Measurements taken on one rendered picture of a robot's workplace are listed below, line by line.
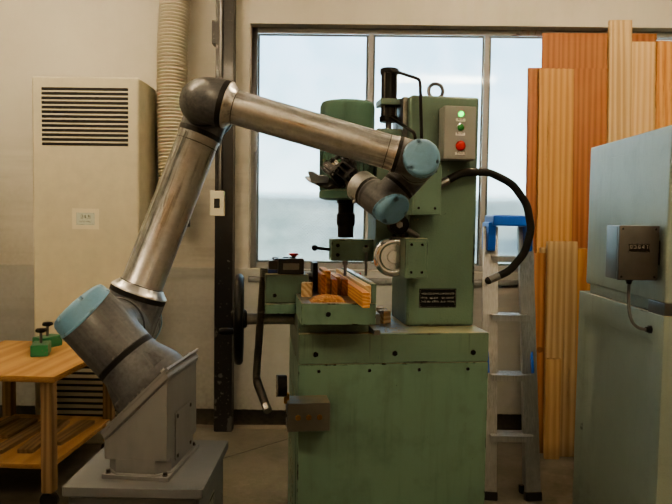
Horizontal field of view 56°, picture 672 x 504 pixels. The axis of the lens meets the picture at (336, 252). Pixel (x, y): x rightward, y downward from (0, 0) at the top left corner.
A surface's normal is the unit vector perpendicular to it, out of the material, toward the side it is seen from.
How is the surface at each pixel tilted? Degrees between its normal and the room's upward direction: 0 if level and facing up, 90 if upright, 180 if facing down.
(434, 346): 90
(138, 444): 90
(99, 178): 90
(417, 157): 86
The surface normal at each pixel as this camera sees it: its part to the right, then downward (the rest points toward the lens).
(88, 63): -0.01, 0.05
